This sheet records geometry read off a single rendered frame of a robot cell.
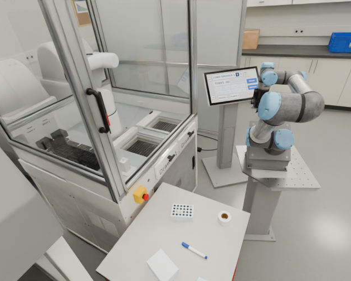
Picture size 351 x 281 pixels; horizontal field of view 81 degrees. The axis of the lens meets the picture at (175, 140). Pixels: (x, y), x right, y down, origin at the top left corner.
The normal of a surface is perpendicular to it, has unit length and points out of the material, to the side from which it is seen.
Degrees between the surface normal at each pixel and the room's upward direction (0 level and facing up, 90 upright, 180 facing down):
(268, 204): 90
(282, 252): 0
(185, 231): 0
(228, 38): 90
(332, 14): 90
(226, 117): 90
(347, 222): 0
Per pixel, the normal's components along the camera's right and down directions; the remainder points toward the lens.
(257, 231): -0.07, 0.58
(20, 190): 0.80, -0.08
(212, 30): -0.41, 0.55
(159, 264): -0.07, -0.82
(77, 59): 0.88, 0.22
